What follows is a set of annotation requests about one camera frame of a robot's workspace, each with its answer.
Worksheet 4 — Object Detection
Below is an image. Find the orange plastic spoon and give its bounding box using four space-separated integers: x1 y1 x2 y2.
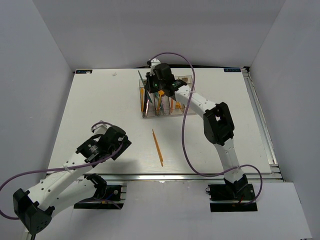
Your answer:
156 90 165 111

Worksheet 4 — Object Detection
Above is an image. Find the orange plastic knife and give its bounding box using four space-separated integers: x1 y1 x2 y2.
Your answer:
140 87 145 113

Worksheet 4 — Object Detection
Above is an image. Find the teal plastic knife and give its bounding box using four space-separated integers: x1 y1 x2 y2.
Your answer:
137 70 148 87

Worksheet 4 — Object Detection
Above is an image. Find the orange plastic chopstick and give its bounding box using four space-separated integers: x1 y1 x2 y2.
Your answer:
152 129 164 167

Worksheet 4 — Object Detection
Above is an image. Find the teal plastic spoon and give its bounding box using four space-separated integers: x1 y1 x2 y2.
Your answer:
154 90 165 116

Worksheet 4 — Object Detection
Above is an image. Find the red-orange plastic fork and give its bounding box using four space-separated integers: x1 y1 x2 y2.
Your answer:
170 98 174 112

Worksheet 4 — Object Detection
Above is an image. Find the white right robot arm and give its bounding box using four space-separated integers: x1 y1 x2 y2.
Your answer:
144 59 248 200

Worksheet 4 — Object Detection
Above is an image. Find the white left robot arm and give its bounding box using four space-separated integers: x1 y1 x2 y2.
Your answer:
13 122 131 236

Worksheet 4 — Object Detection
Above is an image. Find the clear four-compartment utensil organizer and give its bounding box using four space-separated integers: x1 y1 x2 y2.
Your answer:
138 78 186 118

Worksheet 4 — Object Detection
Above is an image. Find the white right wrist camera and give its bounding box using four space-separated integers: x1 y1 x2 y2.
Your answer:
147 57 161 76

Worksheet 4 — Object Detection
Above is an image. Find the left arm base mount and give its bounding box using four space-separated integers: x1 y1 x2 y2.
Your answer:
73 173 127 210

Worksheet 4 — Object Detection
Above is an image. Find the aluminium side rail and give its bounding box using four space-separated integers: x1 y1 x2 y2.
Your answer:
241 66 285 182

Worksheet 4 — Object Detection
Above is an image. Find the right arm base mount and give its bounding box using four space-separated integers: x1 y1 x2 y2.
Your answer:
205 175 258 213

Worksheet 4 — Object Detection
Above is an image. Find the aluminium table edge rail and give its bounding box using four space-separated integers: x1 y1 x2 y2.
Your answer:
46 172 283 181

